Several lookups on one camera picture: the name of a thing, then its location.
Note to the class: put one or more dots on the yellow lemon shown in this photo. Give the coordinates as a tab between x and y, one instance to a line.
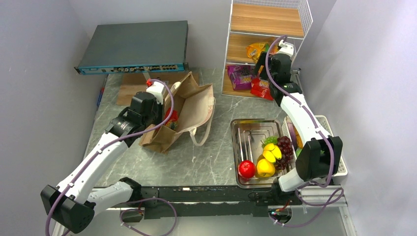
264	168

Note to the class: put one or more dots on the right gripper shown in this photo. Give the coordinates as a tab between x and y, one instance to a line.
262	61

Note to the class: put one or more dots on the wooden base board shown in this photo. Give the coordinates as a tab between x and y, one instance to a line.
133	83

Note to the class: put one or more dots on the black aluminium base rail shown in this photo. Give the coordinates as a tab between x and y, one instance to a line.
215	200

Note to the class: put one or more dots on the purple grapes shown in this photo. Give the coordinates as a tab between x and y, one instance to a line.
286	147

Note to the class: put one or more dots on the yellow banana bunch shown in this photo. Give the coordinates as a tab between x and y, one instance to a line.
272	153

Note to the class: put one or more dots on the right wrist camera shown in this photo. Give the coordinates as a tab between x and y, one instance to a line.
286	48

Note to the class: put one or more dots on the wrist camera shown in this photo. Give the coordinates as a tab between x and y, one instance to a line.
156	88
286	48

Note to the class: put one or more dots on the white wire shelf rack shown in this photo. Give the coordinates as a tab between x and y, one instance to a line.
262	21

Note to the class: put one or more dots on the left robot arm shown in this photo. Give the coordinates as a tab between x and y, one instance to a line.
101	156

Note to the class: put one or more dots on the red snack bag shelf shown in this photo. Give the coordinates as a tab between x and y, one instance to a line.
172	122
260	88

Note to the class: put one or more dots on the purple eggplant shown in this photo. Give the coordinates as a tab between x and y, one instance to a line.
293	136

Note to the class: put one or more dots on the red apple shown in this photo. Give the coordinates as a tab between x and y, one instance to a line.
246	169

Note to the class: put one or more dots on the grey network switch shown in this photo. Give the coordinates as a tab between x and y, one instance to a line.
136	48

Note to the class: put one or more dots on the stainless steel tray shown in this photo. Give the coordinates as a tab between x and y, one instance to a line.
247	139

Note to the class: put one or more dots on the white plastic basket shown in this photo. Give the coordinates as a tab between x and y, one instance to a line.
323	121

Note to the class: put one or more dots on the brown burlap grocery bag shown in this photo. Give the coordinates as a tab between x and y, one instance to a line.
194	106

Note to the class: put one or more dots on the green leafy vegetable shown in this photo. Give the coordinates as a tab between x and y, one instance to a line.
269	140

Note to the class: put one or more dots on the orange snack bag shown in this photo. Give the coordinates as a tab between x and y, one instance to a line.
255	50

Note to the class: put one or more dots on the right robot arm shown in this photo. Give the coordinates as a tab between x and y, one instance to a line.
321	152

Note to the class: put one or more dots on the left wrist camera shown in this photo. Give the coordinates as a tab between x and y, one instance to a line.
156	88

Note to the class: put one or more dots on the purple snack bag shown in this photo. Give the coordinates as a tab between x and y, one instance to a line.
240	76

